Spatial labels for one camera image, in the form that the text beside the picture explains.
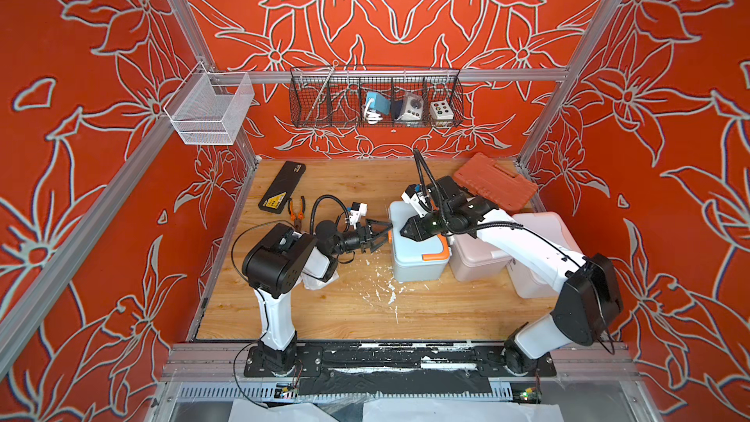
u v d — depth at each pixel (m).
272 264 0.51
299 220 1.01
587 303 0.41
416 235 0.70
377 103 0.84
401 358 0.74
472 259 0.76
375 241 0.85
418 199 0.67
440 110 0.95
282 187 1.11
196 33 0.82
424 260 0.76
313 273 0.70
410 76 0.92
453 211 0.62
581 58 0.88
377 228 0.78
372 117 0.85
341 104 1.04
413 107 0.90
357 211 0.83
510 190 1.03
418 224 0.73
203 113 0.86
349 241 0.78
